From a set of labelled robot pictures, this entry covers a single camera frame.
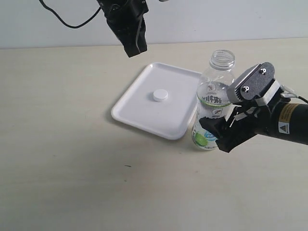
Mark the white bottle cap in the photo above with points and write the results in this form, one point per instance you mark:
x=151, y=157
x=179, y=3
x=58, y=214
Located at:
x=160, y=95

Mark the clear plastic drink bottle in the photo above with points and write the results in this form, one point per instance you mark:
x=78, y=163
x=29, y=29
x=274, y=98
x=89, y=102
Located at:
x=212, y=99

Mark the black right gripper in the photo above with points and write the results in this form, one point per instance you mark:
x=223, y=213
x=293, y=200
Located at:
x=243, y=125

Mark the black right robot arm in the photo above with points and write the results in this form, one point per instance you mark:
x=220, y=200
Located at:
x=279, y=118

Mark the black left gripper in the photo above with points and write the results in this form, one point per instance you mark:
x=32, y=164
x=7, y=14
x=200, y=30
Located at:
x=126, y=20

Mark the white rectangular plastic tray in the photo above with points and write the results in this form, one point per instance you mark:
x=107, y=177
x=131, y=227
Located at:
x=168, y=119

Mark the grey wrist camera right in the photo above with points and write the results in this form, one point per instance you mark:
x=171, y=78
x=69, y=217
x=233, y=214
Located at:
x=252, y=83

